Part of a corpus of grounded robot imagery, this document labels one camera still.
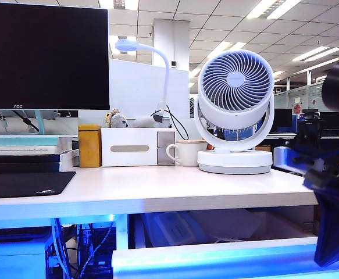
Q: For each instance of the white gooseneck desk lamp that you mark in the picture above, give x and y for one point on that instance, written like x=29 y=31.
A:
x=127 y=46

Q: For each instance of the red round sign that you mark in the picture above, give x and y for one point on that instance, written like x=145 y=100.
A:
x=297 y=109

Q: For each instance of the yellow rectangular tin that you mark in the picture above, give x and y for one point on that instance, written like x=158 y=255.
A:
x=89 y=149

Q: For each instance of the black AOC computer monitor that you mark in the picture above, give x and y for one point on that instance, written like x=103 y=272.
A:
x=41 y=58

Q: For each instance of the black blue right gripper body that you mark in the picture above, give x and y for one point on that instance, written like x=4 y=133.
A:
x=332 y=174

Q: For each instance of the black office chair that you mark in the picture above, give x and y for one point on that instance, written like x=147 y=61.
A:
x=308 y=128

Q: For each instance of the white tissue box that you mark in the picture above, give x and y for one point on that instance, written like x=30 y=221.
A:
x=128 y=139

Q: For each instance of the black book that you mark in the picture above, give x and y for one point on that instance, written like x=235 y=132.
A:
x=18 y=168
x=18 y=159

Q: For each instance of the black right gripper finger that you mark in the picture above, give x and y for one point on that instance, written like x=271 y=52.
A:
x=335 y=232

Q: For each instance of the grey plush toy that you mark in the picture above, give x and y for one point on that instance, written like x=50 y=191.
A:
x=142 y=122

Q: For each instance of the black computer tower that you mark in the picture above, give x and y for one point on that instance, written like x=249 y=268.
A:
x=98 y=255

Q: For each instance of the teal book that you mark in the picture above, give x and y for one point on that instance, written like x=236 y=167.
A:
x=18 y=141

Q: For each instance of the white computer case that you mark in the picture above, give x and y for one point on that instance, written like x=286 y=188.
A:
x=12 y=258

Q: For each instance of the white mug with wooden lid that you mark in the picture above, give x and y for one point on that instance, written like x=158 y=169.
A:
x=186 y=155

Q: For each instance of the black background monitor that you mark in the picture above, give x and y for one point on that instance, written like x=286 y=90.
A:
x=282 y=119

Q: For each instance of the white flat book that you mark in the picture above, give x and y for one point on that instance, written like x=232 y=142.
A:
x=15 y=150

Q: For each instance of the ceiling fluorescent light fixture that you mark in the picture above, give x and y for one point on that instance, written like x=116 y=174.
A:
x=309 y=55
x=219 y=49
x=260 y=8

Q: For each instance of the teal monitor stand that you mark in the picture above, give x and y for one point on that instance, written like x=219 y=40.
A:
x=39 y=122

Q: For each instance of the white thick book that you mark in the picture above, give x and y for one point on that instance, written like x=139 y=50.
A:
x=67 y=160

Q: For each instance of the small white wall device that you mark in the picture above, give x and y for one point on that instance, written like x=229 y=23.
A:
x=173 y=64

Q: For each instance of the tan white plush toy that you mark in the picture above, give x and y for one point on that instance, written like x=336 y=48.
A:
x=117 y=119

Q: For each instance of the black mouse pad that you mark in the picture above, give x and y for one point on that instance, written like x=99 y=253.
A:
x=18 y=184

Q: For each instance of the white flat device with label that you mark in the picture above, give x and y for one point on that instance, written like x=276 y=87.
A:
x=172 y=228

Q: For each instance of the white desk drawer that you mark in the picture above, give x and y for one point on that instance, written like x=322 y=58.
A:
x=215 y=261

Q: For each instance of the white round desk fan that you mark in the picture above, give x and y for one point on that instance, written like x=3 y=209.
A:
x=236 y=162

